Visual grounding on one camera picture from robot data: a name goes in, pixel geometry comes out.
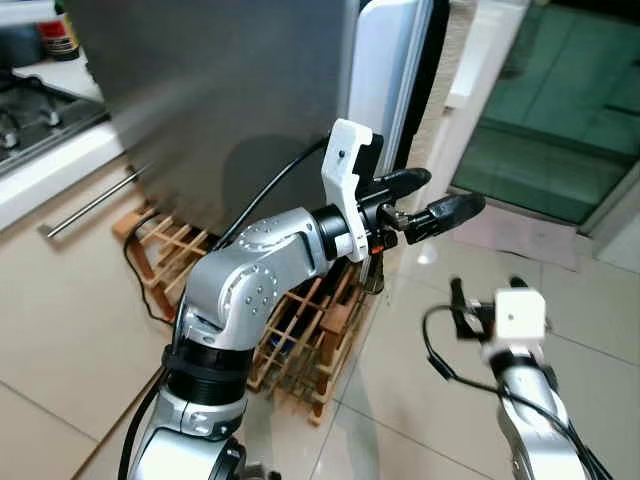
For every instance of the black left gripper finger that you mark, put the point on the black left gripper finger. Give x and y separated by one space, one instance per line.
410 183
450 213

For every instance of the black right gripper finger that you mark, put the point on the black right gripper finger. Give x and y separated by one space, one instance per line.
459 295
518 284

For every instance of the white fridge door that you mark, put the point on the white fridge door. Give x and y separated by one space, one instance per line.
385 60

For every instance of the grey fridge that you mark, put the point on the grey fridge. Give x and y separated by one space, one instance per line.
200 90

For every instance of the pink floor mat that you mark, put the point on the pink floor mat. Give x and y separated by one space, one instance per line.
520 235

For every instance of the wooden slatted rack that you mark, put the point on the wooden slatted rack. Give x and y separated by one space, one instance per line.
300 360

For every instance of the grey robot leg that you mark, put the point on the grey robot leg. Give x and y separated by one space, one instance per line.
260 473

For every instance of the beige kitchen cabinet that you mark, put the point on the beige kitchen cabinet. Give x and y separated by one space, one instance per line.
60 300

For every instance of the steel gas stove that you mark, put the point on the steel gas stove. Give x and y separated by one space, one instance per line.
40 120

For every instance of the dark red-labelled bottle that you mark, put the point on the dark red-labelled bottle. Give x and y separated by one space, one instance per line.
62 45

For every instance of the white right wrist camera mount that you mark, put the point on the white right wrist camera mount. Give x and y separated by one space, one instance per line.
520 315

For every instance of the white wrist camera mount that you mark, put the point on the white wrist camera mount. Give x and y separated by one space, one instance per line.
520 315
345 170

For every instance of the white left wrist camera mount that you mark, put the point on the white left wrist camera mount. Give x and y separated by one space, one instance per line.
345 170

